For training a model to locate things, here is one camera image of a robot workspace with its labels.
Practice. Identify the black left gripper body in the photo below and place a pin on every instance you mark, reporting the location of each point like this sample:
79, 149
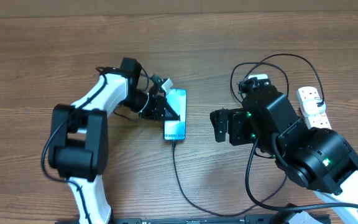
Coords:
153, 106

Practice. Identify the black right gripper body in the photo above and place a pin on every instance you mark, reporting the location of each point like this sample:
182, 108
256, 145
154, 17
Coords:
243, 132

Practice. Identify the Samsung Galaxy smartphone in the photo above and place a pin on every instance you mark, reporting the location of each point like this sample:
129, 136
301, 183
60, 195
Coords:
175, 130

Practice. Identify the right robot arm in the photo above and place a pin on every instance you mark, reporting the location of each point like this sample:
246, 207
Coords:
318, 159

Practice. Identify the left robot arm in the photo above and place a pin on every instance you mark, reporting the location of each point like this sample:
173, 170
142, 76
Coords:
77, 150

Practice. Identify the white charger plug adapter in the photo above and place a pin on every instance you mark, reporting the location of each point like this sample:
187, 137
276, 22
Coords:
312, 107

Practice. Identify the white power strip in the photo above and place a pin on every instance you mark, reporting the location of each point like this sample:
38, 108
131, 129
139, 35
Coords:
315, 116

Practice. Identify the cardboard backdrop panel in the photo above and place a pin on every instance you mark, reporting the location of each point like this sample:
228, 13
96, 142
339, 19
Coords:
62, 8

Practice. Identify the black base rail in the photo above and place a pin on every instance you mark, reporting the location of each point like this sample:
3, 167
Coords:
248, 219

